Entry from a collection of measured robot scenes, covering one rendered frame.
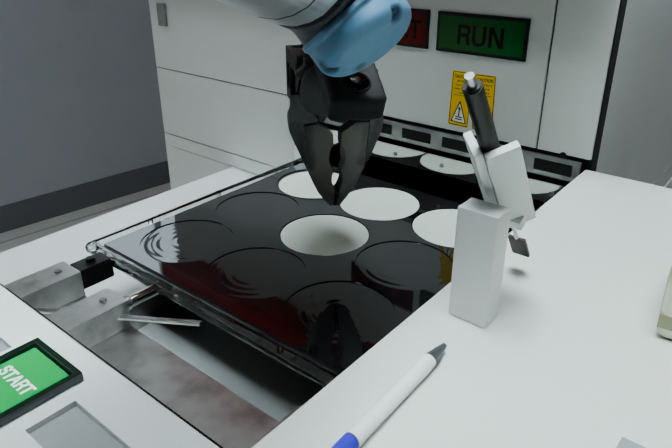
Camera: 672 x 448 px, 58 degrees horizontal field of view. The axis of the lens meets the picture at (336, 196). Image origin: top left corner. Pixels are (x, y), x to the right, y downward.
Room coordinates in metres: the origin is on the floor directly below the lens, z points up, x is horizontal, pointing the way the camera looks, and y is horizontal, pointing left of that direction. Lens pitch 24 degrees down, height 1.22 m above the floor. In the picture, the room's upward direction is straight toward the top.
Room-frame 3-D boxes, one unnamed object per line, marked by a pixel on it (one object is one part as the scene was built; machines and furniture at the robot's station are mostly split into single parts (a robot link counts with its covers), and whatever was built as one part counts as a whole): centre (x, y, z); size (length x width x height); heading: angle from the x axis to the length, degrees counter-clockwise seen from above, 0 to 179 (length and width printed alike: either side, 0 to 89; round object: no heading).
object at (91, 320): (0.45, 0.23, 0.89); 0.08 x 0.03 x 0.03; 141
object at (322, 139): (0.58, 0.02, 1.01); 0.06 x 0.03 x 0.09; 14
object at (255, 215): (0.61, 0.01, 0.90); 0.34 x 0.34 x 0.01; 51
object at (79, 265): (0.54, 0.25, 0.90); 0.04 x 0.02 x 0.03; 141
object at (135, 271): (0.47, 0.13, 0.90); 0.38 x 0.01 x 0.01; 51
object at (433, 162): (0.79, -0.11, 0.89); 0.44 x 0.02 x 0.10; 51
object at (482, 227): (0.37, -0.11, 1.03); 0.06 x 0.04 x 0.13; 141
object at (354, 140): (0.58, -0.01, 1.01); 0.06 x 0.03 x 0.09; 14
